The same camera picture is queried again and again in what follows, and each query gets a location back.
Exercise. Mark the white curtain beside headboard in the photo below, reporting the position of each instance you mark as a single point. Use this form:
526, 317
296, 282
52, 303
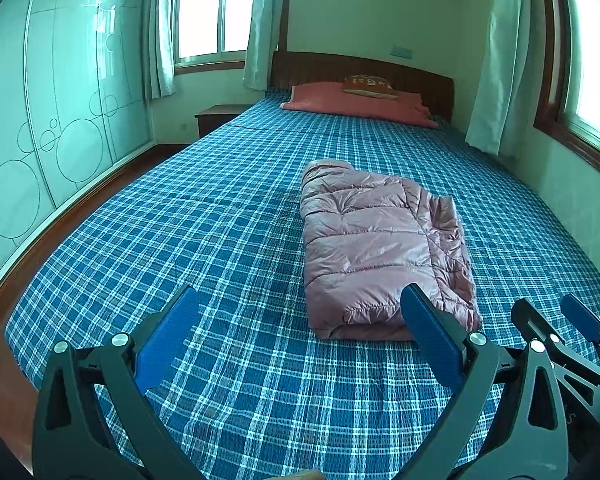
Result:
265, 25

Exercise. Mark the narrow white curtain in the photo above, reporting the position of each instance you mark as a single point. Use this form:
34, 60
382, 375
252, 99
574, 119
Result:
160, 35

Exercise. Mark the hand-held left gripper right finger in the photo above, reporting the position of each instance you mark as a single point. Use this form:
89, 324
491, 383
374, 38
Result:
430, 335

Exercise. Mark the small brown cushion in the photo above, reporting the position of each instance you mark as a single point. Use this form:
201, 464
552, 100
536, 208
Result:
370, 86

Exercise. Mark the wooden headboard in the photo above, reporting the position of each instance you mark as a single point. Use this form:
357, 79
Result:
305, 67

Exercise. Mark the large wood framed window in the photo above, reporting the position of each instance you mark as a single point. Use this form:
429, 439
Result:
595, 45

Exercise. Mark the wooden nightstand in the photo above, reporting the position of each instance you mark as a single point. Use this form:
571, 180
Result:
215, 117

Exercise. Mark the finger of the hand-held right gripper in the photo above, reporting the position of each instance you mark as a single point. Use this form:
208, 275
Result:
530, 317
582, 317

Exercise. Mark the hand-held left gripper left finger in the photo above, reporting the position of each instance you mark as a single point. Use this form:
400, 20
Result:
167, 332

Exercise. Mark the long white curtain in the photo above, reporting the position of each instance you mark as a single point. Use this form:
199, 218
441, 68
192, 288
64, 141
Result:
500, 60

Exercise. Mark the glass door wardrobe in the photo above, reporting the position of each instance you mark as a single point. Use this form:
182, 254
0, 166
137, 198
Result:
55, 85

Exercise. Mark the window with white frame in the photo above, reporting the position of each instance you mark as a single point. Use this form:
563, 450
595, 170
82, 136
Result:
200, 10

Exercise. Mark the pink pillow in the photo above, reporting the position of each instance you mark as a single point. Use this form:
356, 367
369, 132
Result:
350, 107

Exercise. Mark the bed with blue plaid sheet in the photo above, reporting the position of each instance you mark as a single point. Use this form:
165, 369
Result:
180, 240

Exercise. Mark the pink puffer jacket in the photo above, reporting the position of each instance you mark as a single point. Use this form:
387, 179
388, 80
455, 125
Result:
370, 240

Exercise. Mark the white wall switch panel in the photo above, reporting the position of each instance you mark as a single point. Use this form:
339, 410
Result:
401, 51

